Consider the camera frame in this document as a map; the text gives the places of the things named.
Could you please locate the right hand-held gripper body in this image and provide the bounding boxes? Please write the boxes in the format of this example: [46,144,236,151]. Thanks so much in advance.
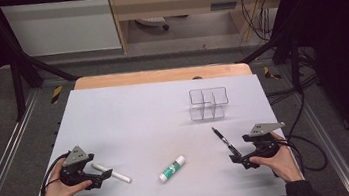
[240,120,290,162]

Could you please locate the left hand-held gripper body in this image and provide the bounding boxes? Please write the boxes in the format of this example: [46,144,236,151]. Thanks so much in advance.
[55,143,98,190]

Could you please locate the white marker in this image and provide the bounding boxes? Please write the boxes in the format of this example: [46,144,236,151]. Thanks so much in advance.
[90,158,134,189]

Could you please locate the black pen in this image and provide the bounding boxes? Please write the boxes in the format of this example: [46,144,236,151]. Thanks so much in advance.
[211,123,243,161]

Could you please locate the clear plastic organizer box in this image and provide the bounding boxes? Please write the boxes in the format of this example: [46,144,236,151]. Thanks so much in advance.
[186,85,231,123]

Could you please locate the green and white glue stick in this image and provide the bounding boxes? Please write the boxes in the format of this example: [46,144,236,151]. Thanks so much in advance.
[155,154,189,185]

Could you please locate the person's right hand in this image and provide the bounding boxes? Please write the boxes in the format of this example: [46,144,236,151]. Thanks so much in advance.
[247,128,305,188]

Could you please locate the person's left hand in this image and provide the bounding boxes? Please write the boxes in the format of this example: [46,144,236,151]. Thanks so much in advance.
[36,154,95,196]

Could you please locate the yellow and black tape strip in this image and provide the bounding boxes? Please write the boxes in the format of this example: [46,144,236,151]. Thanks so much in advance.
[262,64,283,82]
[48,85,65,106]

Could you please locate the black metal stand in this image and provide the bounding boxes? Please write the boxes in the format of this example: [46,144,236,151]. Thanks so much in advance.
[234,25,308,102]
[0,0,84,124]

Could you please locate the white cabinet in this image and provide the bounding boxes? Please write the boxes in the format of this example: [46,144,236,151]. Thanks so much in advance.
[0,0,123,63]

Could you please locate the office chair base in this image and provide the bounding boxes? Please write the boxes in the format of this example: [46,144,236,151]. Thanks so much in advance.
[135,14,171,35]

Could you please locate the wooden desk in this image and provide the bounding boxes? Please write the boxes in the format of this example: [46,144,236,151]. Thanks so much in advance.
[106,0,300,56]

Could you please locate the left hand-held gripper cable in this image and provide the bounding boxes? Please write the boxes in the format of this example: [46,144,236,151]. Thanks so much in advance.
[35,151,76,196]

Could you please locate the hand-held gripper cable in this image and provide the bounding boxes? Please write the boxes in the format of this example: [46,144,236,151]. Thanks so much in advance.
[279,130,330,176]
[35,151,76,196]

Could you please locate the right hand-held gripper cable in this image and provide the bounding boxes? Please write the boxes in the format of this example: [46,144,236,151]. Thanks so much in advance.
[279,130,330,176]

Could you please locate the black floor cables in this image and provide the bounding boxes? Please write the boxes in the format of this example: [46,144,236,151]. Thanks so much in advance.
[260,44,323,108]

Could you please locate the hanging cable bundle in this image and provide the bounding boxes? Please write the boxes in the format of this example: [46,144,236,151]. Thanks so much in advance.
[238,0,279,46]

